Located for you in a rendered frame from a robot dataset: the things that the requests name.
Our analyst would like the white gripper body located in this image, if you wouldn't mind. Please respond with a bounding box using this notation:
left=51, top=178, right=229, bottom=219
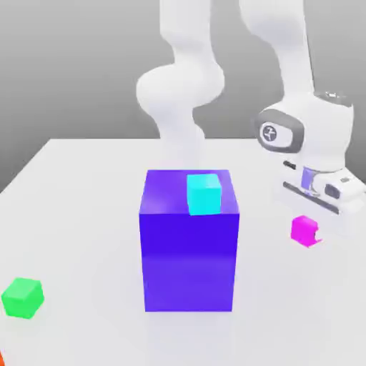
left=274, top=174, right=366, bottom=236

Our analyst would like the small magenta cube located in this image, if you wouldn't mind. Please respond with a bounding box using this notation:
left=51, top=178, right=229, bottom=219
left=290, top=215, right=323, bottom=249

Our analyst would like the small cyan cube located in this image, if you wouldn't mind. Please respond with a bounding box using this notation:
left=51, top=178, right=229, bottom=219
left=186, top=173, right=223, bottom=216

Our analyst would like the small green cube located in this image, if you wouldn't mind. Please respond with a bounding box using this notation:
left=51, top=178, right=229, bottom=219
left=1, top=277, right=45, bottom=320

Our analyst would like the large purple box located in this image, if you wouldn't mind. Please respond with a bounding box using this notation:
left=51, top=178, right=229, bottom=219
left=139, top=169, right=240, bottom=313

